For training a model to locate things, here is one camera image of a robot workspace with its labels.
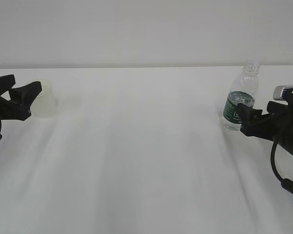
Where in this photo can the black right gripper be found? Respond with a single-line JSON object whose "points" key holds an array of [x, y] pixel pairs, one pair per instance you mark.
{"points": [[277, 124]]}

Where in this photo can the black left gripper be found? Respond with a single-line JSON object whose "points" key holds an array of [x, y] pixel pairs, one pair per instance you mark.
{"points": [[21, 98]]}

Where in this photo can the clear plastic water bottle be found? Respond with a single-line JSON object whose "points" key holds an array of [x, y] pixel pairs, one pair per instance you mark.
{"points": [[243, 90]]}

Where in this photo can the white paper cup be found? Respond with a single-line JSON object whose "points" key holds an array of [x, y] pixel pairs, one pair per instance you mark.
{"points": [[45, 104]]}

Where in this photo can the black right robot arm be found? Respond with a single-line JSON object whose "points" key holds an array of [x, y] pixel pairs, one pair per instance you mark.
{"points": [[291, 146]]}

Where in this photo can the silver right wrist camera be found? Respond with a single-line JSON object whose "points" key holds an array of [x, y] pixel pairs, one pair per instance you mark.
{"points": [[284, 93]]}

